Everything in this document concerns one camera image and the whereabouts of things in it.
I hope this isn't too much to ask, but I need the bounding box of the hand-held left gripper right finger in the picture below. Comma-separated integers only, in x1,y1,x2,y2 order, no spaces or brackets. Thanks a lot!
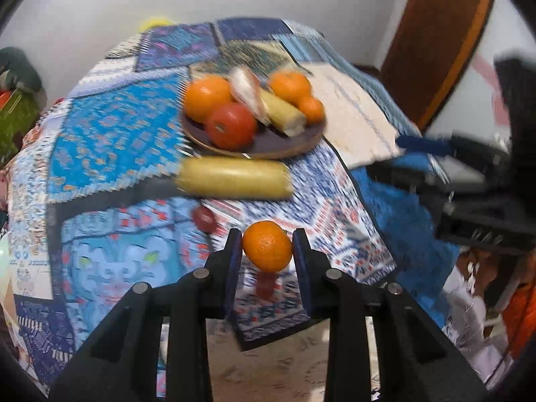
292,228,488,402

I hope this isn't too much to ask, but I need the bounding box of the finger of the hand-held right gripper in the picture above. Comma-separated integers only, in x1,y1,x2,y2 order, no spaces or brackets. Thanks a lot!
366,161,457,218
396,133,514,177

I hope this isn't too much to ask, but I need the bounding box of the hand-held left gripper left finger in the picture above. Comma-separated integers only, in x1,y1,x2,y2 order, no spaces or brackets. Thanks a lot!
48,228,244,402

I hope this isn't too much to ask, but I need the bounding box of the small orange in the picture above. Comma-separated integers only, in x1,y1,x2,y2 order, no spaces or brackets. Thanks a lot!
242,220,293,272
297,95,326,125

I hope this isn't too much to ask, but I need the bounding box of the dark purple plate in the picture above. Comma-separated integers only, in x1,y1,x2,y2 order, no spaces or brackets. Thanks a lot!
180,88,327,160

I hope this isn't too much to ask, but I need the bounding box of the yellow corn cob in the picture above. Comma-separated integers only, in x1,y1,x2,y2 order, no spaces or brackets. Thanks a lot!
175,156,294,200
257,88,307,137

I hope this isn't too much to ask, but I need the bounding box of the red tomato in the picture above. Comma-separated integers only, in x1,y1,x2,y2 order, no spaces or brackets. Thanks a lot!
205,102,258,150

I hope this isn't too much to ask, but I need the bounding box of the medium orange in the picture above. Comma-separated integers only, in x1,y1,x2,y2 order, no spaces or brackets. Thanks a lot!
268,71,313,105

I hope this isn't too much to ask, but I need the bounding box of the large orange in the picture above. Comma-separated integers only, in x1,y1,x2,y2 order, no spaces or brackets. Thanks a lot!
183,74,233,124

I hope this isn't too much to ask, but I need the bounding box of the pink white lumpy fruit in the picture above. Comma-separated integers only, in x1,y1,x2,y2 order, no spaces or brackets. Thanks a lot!
228,66,273,126

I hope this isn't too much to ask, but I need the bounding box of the white sliding wardrobe door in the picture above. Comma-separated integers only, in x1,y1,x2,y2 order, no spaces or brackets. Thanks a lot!
427,0,536,143

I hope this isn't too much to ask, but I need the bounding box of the brown wooden door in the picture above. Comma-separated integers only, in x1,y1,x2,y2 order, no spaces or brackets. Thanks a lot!
379,0,499,132

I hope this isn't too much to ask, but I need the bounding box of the orange cloth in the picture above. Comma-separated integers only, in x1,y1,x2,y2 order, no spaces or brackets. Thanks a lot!
500,276,536,361

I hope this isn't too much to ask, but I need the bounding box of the white cloth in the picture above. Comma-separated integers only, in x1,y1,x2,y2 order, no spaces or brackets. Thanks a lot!
442,251,516,386

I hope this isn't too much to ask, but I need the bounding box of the patchwork blue blanket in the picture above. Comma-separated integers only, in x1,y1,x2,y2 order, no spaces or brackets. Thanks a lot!
6,17,461,398

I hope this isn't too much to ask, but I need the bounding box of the yellow curved object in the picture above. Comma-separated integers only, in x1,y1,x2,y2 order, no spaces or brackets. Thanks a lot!
138,17,174,32

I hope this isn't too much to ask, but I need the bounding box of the green box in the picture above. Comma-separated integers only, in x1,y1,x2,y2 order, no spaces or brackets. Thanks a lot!
0,90,40,164

